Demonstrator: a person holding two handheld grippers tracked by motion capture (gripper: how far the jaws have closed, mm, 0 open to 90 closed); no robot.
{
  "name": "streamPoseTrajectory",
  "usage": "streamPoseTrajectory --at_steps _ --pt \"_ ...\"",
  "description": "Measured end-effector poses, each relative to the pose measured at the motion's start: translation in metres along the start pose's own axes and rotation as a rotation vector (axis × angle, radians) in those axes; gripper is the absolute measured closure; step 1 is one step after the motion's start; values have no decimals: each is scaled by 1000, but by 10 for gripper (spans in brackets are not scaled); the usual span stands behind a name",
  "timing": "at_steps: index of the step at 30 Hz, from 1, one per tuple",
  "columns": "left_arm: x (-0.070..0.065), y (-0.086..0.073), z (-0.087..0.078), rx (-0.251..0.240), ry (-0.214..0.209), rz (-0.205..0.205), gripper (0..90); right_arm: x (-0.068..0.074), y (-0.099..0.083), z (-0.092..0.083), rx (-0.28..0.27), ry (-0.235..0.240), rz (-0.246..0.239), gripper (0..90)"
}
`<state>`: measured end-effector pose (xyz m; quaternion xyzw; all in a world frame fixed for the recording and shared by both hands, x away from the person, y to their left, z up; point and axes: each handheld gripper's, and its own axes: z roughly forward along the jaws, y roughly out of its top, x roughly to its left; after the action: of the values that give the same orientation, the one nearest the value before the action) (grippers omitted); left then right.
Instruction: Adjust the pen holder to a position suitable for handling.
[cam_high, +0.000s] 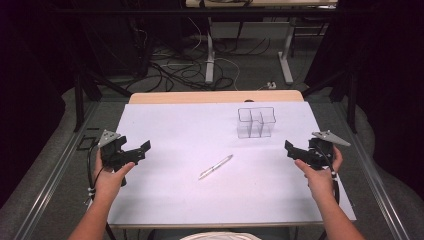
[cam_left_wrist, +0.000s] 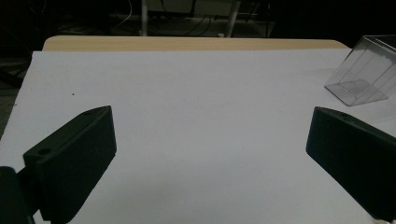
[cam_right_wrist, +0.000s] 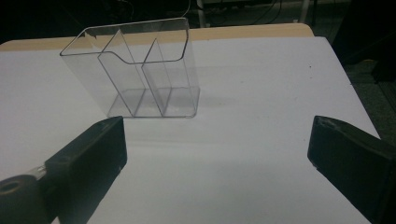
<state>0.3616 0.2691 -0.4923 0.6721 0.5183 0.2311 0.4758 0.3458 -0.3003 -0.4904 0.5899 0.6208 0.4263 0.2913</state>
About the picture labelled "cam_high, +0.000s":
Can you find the person's left hand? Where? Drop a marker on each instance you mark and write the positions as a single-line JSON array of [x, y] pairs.
[[111, 181]]

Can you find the aluminium floor rail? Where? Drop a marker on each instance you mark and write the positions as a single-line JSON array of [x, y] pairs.
[[50, 180], [373, 180]]

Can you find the wooden table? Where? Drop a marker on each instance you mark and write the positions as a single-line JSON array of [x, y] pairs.
[[216, 96]]

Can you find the clear plastic pen organizer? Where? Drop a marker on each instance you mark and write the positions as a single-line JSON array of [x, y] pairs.
[[256, 123]]

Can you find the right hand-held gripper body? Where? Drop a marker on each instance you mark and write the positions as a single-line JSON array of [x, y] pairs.
[[320, 151]]

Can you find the black metal stand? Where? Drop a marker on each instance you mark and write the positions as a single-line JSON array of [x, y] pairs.
[[80, 100], [350, 100]]

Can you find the white-legged background desk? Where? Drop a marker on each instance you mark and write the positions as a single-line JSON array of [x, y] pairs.
[[209, 60]]

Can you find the person's white shirt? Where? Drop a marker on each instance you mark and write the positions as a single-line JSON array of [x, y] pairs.
[[220, 236]]

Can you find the white table sheet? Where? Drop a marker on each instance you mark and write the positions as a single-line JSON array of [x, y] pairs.
[[206, 133]]

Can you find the silver pen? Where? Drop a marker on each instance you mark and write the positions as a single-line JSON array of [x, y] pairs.
[[216, 166]]

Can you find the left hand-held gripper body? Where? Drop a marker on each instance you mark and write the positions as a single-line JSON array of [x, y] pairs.
[[113, 155]]

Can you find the person's right hand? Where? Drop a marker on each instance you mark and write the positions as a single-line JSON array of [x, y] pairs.
[[316, 181]]

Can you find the white floor plug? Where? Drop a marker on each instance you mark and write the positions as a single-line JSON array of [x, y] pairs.
[[271, 85]]

